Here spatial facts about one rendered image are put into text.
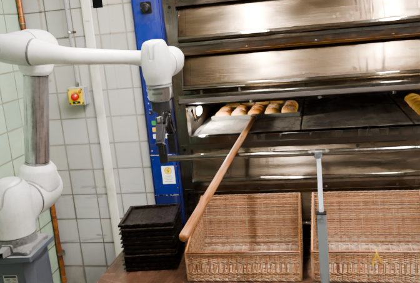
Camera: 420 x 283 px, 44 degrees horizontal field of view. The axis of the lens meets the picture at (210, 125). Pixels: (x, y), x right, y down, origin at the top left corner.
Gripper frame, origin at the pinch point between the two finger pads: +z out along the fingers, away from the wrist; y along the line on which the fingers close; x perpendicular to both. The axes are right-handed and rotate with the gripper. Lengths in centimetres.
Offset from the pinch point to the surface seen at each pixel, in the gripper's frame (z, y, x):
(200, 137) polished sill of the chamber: 19, -97, -7
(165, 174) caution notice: 38, -94, -29
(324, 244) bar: 54, -34, 54
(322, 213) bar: 40, -34, 54
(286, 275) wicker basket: 74, -45, 36
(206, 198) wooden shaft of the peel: 13.8, 10.2, 14.2
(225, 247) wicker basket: 77, -81, 3
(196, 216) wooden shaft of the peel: 13.5, 25.9, 13.5
